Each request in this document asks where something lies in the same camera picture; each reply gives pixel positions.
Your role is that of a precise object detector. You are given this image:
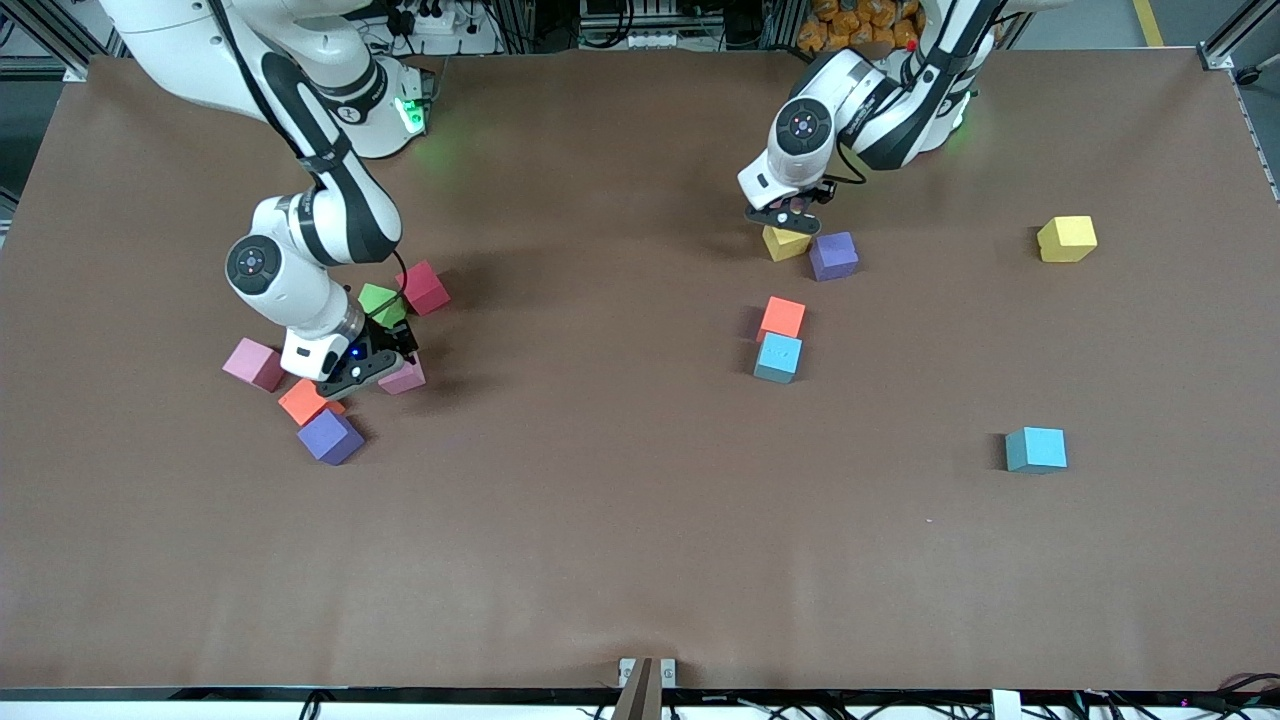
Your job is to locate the pink foam block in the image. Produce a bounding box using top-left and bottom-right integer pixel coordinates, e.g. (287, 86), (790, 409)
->
(378, 355), (427, 395)
(222, 337), (288, 393)

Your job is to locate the yellow foam block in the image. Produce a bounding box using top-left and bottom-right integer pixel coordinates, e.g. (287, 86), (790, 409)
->
(763, 225), (813, 263)
(1037, 216), (1098, 264)

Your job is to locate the purple foam block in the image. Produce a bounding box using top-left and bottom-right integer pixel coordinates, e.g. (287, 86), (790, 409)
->
(297, 409), (365, 467)
(809, 232), (860, 282)

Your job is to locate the orange foam block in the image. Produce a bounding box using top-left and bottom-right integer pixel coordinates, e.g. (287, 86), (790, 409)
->
(278, 378), (346, 428)
(757, 297), (807, 343)

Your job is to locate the green foam block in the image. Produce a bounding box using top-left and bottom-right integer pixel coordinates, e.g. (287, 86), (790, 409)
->
(358, 283), (408, 329)

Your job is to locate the red foam block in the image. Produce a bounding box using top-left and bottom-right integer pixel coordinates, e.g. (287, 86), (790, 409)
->
(398, 260), (451, 317)

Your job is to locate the bag of orange items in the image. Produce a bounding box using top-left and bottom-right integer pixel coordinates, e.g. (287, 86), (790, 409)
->
(798, 0), (926, 53)

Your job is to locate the blue foam block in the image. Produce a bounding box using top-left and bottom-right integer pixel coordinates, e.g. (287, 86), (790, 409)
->
(1005, 427), (1068, 474)
(753, 333), (803, 385)

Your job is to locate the black electronics rack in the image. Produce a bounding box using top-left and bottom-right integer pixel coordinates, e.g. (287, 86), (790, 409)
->
(578, 0), (736, 51)

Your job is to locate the large table cover mat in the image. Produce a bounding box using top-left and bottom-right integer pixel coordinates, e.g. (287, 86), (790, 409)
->
(0, 48), (1280, 693)

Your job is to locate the white power strip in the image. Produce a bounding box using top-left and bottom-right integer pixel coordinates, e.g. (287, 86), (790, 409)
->
(395, 0), (463, 36)

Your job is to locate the metal clamp bracket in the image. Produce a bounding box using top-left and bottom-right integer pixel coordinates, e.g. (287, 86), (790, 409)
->
(612, 656), (678, 720)

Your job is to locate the aluminium frame profile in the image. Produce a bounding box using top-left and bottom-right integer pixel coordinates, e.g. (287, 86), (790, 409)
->
(1198, 0), (1280, 73)
(0, 0), (111, 83)

